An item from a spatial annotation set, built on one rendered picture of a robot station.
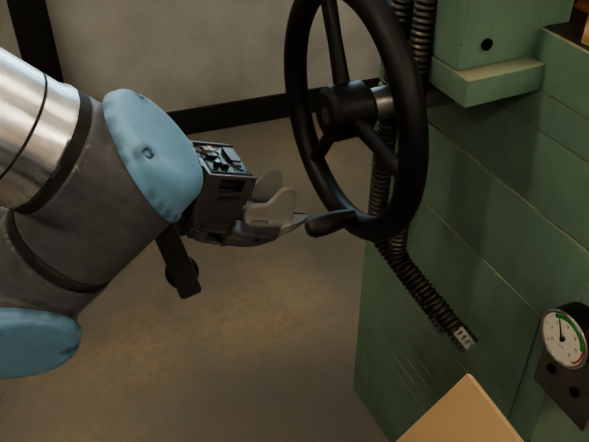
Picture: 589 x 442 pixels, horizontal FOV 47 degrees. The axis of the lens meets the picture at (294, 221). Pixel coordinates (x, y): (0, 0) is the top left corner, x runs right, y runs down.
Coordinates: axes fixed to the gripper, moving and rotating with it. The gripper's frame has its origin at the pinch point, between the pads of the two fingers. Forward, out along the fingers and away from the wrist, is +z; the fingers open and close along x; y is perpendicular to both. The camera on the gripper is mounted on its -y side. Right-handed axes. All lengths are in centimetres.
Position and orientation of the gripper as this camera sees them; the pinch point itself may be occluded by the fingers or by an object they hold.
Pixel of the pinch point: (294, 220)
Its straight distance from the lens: 77.4
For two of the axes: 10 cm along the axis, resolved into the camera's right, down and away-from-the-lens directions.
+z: 8.5, 0.3, 5.2
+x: -4.2, -5.6, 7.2
